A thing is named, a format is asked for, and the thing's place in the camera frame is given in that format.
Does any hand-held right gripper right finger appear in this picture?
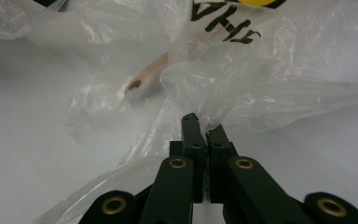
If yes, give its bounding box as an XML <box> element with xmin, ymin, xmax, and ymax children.
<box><xmin>205</xmin><ymin>123</ymin><xmax>241</xmax><ymax>204</ymax></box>

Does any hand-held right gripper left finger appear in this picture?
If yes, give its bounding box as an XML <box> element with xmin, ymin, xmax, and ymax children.
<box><xmin>169</xmin><ymin>112</ymin><xmax>208</xmax><ymax>204</ymax></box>

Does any clear plastic bag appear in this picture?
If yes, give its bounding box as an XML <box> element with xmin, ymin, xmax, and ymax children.
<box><xmin>0</xmin><ymin>0</ymin><xmax>358</xmax><ymax>224</ymax></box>

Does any beige silicone ladle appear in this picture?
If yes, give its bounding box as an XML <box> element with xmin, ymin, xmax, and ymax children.
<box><xmin>124</xmin><ymin>50</ymin><xmax>172</xmax><ymax>98</ymax></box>

